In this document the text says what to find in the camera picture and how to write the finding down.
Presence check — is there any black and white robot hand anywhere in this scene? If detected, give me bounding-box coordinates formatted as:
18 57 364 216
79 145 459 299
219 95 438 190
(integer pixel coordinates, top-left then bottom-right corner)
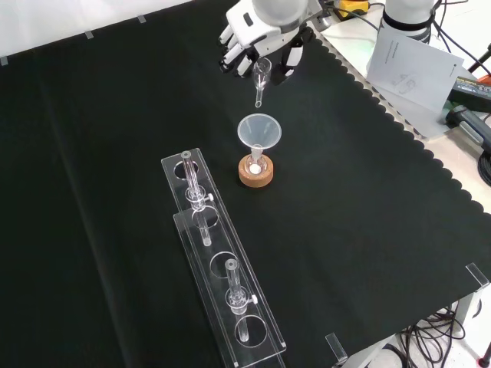
217 2 314 87

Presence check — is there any translucent plastic funnel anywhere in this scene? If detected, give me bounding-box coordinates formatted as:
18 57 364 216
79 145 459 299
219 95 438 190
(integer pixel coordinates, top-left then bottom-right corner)
236 113 283 161

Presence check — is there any clear acrylic funnel stand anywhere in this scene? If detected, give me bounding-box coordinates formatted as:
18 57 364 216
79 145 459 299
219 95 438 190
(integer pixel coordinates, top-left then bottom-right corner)
160 147 288 368

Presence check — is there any yellow stop button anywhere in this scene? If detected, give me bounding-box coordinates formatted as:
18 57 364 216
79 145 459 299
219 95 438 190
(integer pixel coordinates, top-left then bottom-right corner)
332 0 370 21

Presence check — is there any small round-bottom glass flask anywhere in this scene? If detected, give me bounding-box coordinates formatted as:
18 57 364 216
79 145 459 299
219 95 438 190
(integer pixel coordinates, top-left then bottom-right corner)
246 146 269 177

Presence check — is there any white paper booklet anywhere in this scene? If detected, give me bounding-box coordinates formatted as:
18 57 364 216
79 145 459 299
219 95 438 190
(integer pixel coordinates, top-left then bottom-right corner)
366 28 466 114

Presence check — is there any black bench cloth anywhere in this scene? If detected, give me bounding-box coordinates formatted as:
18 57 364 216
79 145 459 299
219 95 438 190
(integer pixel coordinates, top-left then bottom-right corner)
0 0 491 368

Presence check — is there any pale board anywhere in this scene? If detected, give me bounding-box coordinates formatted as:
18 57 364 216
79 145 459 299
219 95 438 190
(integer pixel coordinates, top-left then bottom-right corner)
318 5 467 141

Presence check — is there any black power adapter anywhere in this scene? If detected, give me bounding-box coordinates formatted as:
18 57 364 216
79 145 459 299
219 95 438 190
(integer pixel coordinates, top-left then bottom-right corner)
447 74 491 113

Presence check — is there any grey and green tool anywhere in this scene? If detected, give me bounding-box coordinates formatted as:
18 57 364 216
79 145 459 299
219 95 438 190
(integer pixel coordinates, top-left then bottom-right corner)
443 103 491 147

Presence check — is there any clear acrylic edge clamp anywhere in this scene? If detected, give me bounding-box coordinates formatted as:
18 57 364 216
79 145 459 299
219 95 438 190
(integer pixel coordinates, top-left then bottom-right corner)
325 332 349 366
464 263 491 289

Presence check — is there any cork ring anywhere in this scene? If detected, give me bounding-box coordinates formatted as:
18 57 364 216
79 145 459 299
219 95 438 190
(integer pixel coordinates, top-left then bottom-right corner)
237 153 276 189

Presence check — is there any black floor cable bundle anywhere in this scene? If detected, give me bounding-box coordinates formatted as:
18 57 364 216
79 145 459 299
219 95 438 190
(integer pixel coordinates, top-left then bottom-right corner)
397 304 468 368

